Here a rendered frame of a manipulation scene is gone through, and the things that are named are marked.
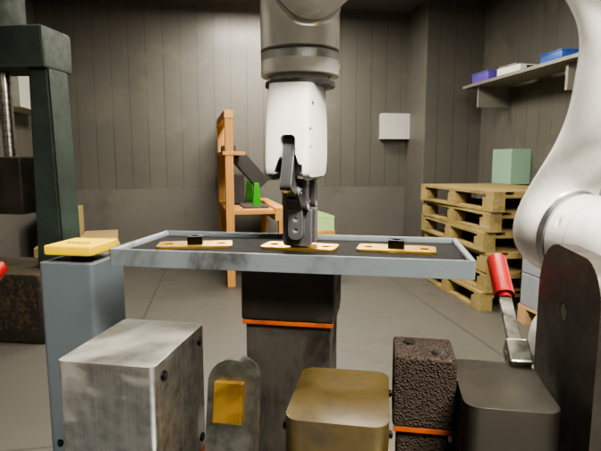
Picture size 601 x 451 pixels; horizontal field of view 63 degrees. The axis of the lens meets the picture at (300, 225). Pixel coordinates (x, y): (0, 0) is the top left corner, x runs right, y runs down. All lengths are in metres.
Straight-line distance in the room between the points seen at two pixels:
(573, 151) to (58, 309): 0.67
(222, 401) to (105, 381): 0.09
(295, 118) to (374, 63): 6.25
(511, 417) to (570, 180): 0.44
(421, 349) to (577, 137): 0.40
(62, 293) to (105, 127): 5.85
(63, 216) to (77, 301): 3.20
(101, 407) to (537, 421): 0.32
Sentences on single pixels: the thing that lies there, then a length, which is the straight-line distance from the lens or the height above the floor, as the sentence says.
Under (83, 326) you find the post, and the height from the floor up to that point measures 1.07.
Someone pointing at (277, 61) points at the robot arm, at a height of 1.36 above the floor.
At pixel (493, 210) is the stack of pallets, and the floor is 0.85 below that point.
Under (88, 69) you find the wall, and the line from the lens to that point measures 6.56.
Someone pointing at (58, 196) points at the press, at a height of 1.01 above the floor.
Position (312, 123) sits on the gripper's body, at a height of 1.29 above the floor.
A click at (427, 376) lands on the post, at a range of 0.43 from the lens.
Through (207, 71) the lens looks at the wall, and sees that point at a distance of 6.40.
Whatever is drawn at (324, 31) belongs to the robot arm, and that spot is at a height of 1.38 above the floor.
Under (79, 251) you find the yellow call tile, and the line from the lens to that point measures 0.62.
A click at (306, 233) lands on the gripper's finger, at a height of 1.18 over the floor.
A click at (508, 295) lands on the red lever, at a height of 1.12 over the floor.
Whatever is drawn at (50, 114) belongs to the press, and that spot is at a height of 1.56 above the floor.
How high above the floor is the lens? 1.26
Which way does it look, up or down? 8 degrees down
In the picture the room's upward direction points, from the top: straight up
